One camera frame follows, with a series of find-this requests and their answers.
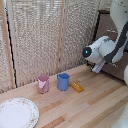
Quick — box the thick wooden post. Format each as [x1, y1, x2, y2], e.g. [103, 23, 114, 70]
[0, 0, 17, 90]

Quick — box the yellow rectangular block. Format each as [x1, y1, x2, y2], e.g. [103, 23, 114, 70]
[69, 81, 85, 93]

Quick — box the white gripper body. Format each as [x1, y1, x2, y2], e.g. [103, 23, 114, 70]
[90, 60, 108, 74]

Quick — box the silver handle of shorter drawer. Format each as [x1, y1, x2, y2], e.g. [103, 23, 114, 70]
[105, 28, 118, 34]

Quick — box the bamboo blind screen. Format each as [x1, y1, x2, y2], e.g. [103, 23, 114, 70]
[0, 0, 114, 94]

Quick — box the blue cup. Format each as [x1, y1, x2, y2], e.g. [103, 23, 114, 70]
[56, 72, 71, 92]

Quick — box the white plate with floral rim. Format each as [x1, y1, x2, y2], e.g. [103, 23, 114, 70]
[0, 97, 40, 128]

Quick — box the pink cup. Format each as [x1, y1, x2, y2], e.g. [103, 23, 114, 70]
[36, 74, 51, 95]

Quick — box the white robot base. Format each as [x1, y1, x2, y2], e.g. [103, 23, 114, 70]
[111, 109, 128, 128]

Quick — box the thin wooden post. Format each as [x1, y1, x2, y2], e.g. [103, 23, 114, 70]
[55, 0, 68, 75]

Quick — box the dark brown drawer cabinet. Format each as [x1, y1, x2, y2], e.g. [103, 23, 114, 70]
[87, 9, 128, 83]

